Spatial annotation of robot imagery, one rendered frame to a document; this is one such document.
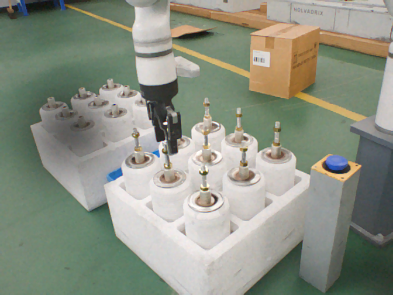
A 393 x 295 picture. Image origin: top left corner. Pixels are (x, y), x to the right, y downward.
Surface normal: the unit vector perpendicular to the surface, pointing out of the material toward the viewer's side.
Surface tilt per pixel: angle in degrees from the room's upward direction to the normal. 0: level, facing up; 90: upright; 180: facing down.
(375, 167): 90
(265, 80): 89
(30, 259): 0
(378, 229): 90
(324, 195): 90
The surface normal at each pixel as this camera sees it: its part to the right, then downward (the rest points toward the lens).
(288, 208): 0.67, 0.33
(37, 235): -0.07, -0.87
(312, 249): -0.74, 0.38
